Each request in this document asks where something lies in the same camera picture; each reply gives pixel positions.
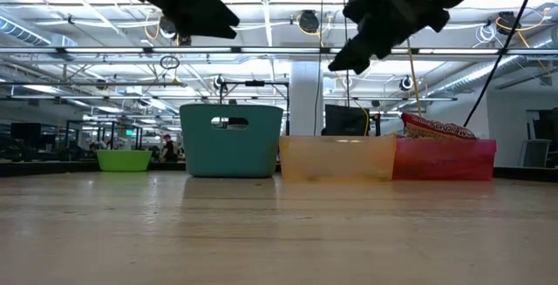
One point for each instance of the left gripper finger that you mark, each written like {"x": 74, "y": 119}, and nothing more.
{"x": 205, "y": 33}
{"x": 205, "y": 10}

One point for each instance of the orange ramen packet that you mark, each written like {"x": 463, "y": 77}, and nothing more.
{"x": 436, "y": 128}

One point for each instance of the teal plastic bin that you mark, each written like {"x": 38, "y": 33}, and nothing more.
{"x": 231, "y": 150}

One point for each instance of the black monitor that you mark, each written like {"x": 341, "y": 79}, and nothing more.
{"x": 346, "y": 121}

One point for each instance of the orange plastic bin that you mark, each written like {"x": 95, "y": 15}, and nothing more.
{"x": 338, "y": 158}

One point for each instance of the person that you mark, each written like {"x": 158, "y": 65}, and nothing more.
{"x": 168, "y": 150}

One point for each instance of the red plastic bin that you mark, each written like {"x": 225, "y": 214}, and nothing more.
{"x": 444, "y": 160}

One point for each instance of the green plastic bowl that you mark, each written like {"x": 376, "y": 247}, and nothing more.
{"x": 124, "y": 160}

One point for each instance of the grey chair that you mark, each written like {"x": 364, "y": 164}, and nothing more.
{"x": 535, "y": 152}

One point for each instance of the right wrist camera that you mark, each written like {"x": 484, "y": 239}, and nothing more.
{"x": 362, "y": 2}

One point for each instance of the distant black rig frame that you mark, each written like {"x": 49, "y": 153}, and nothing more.
{"x": 255, "y": 83}

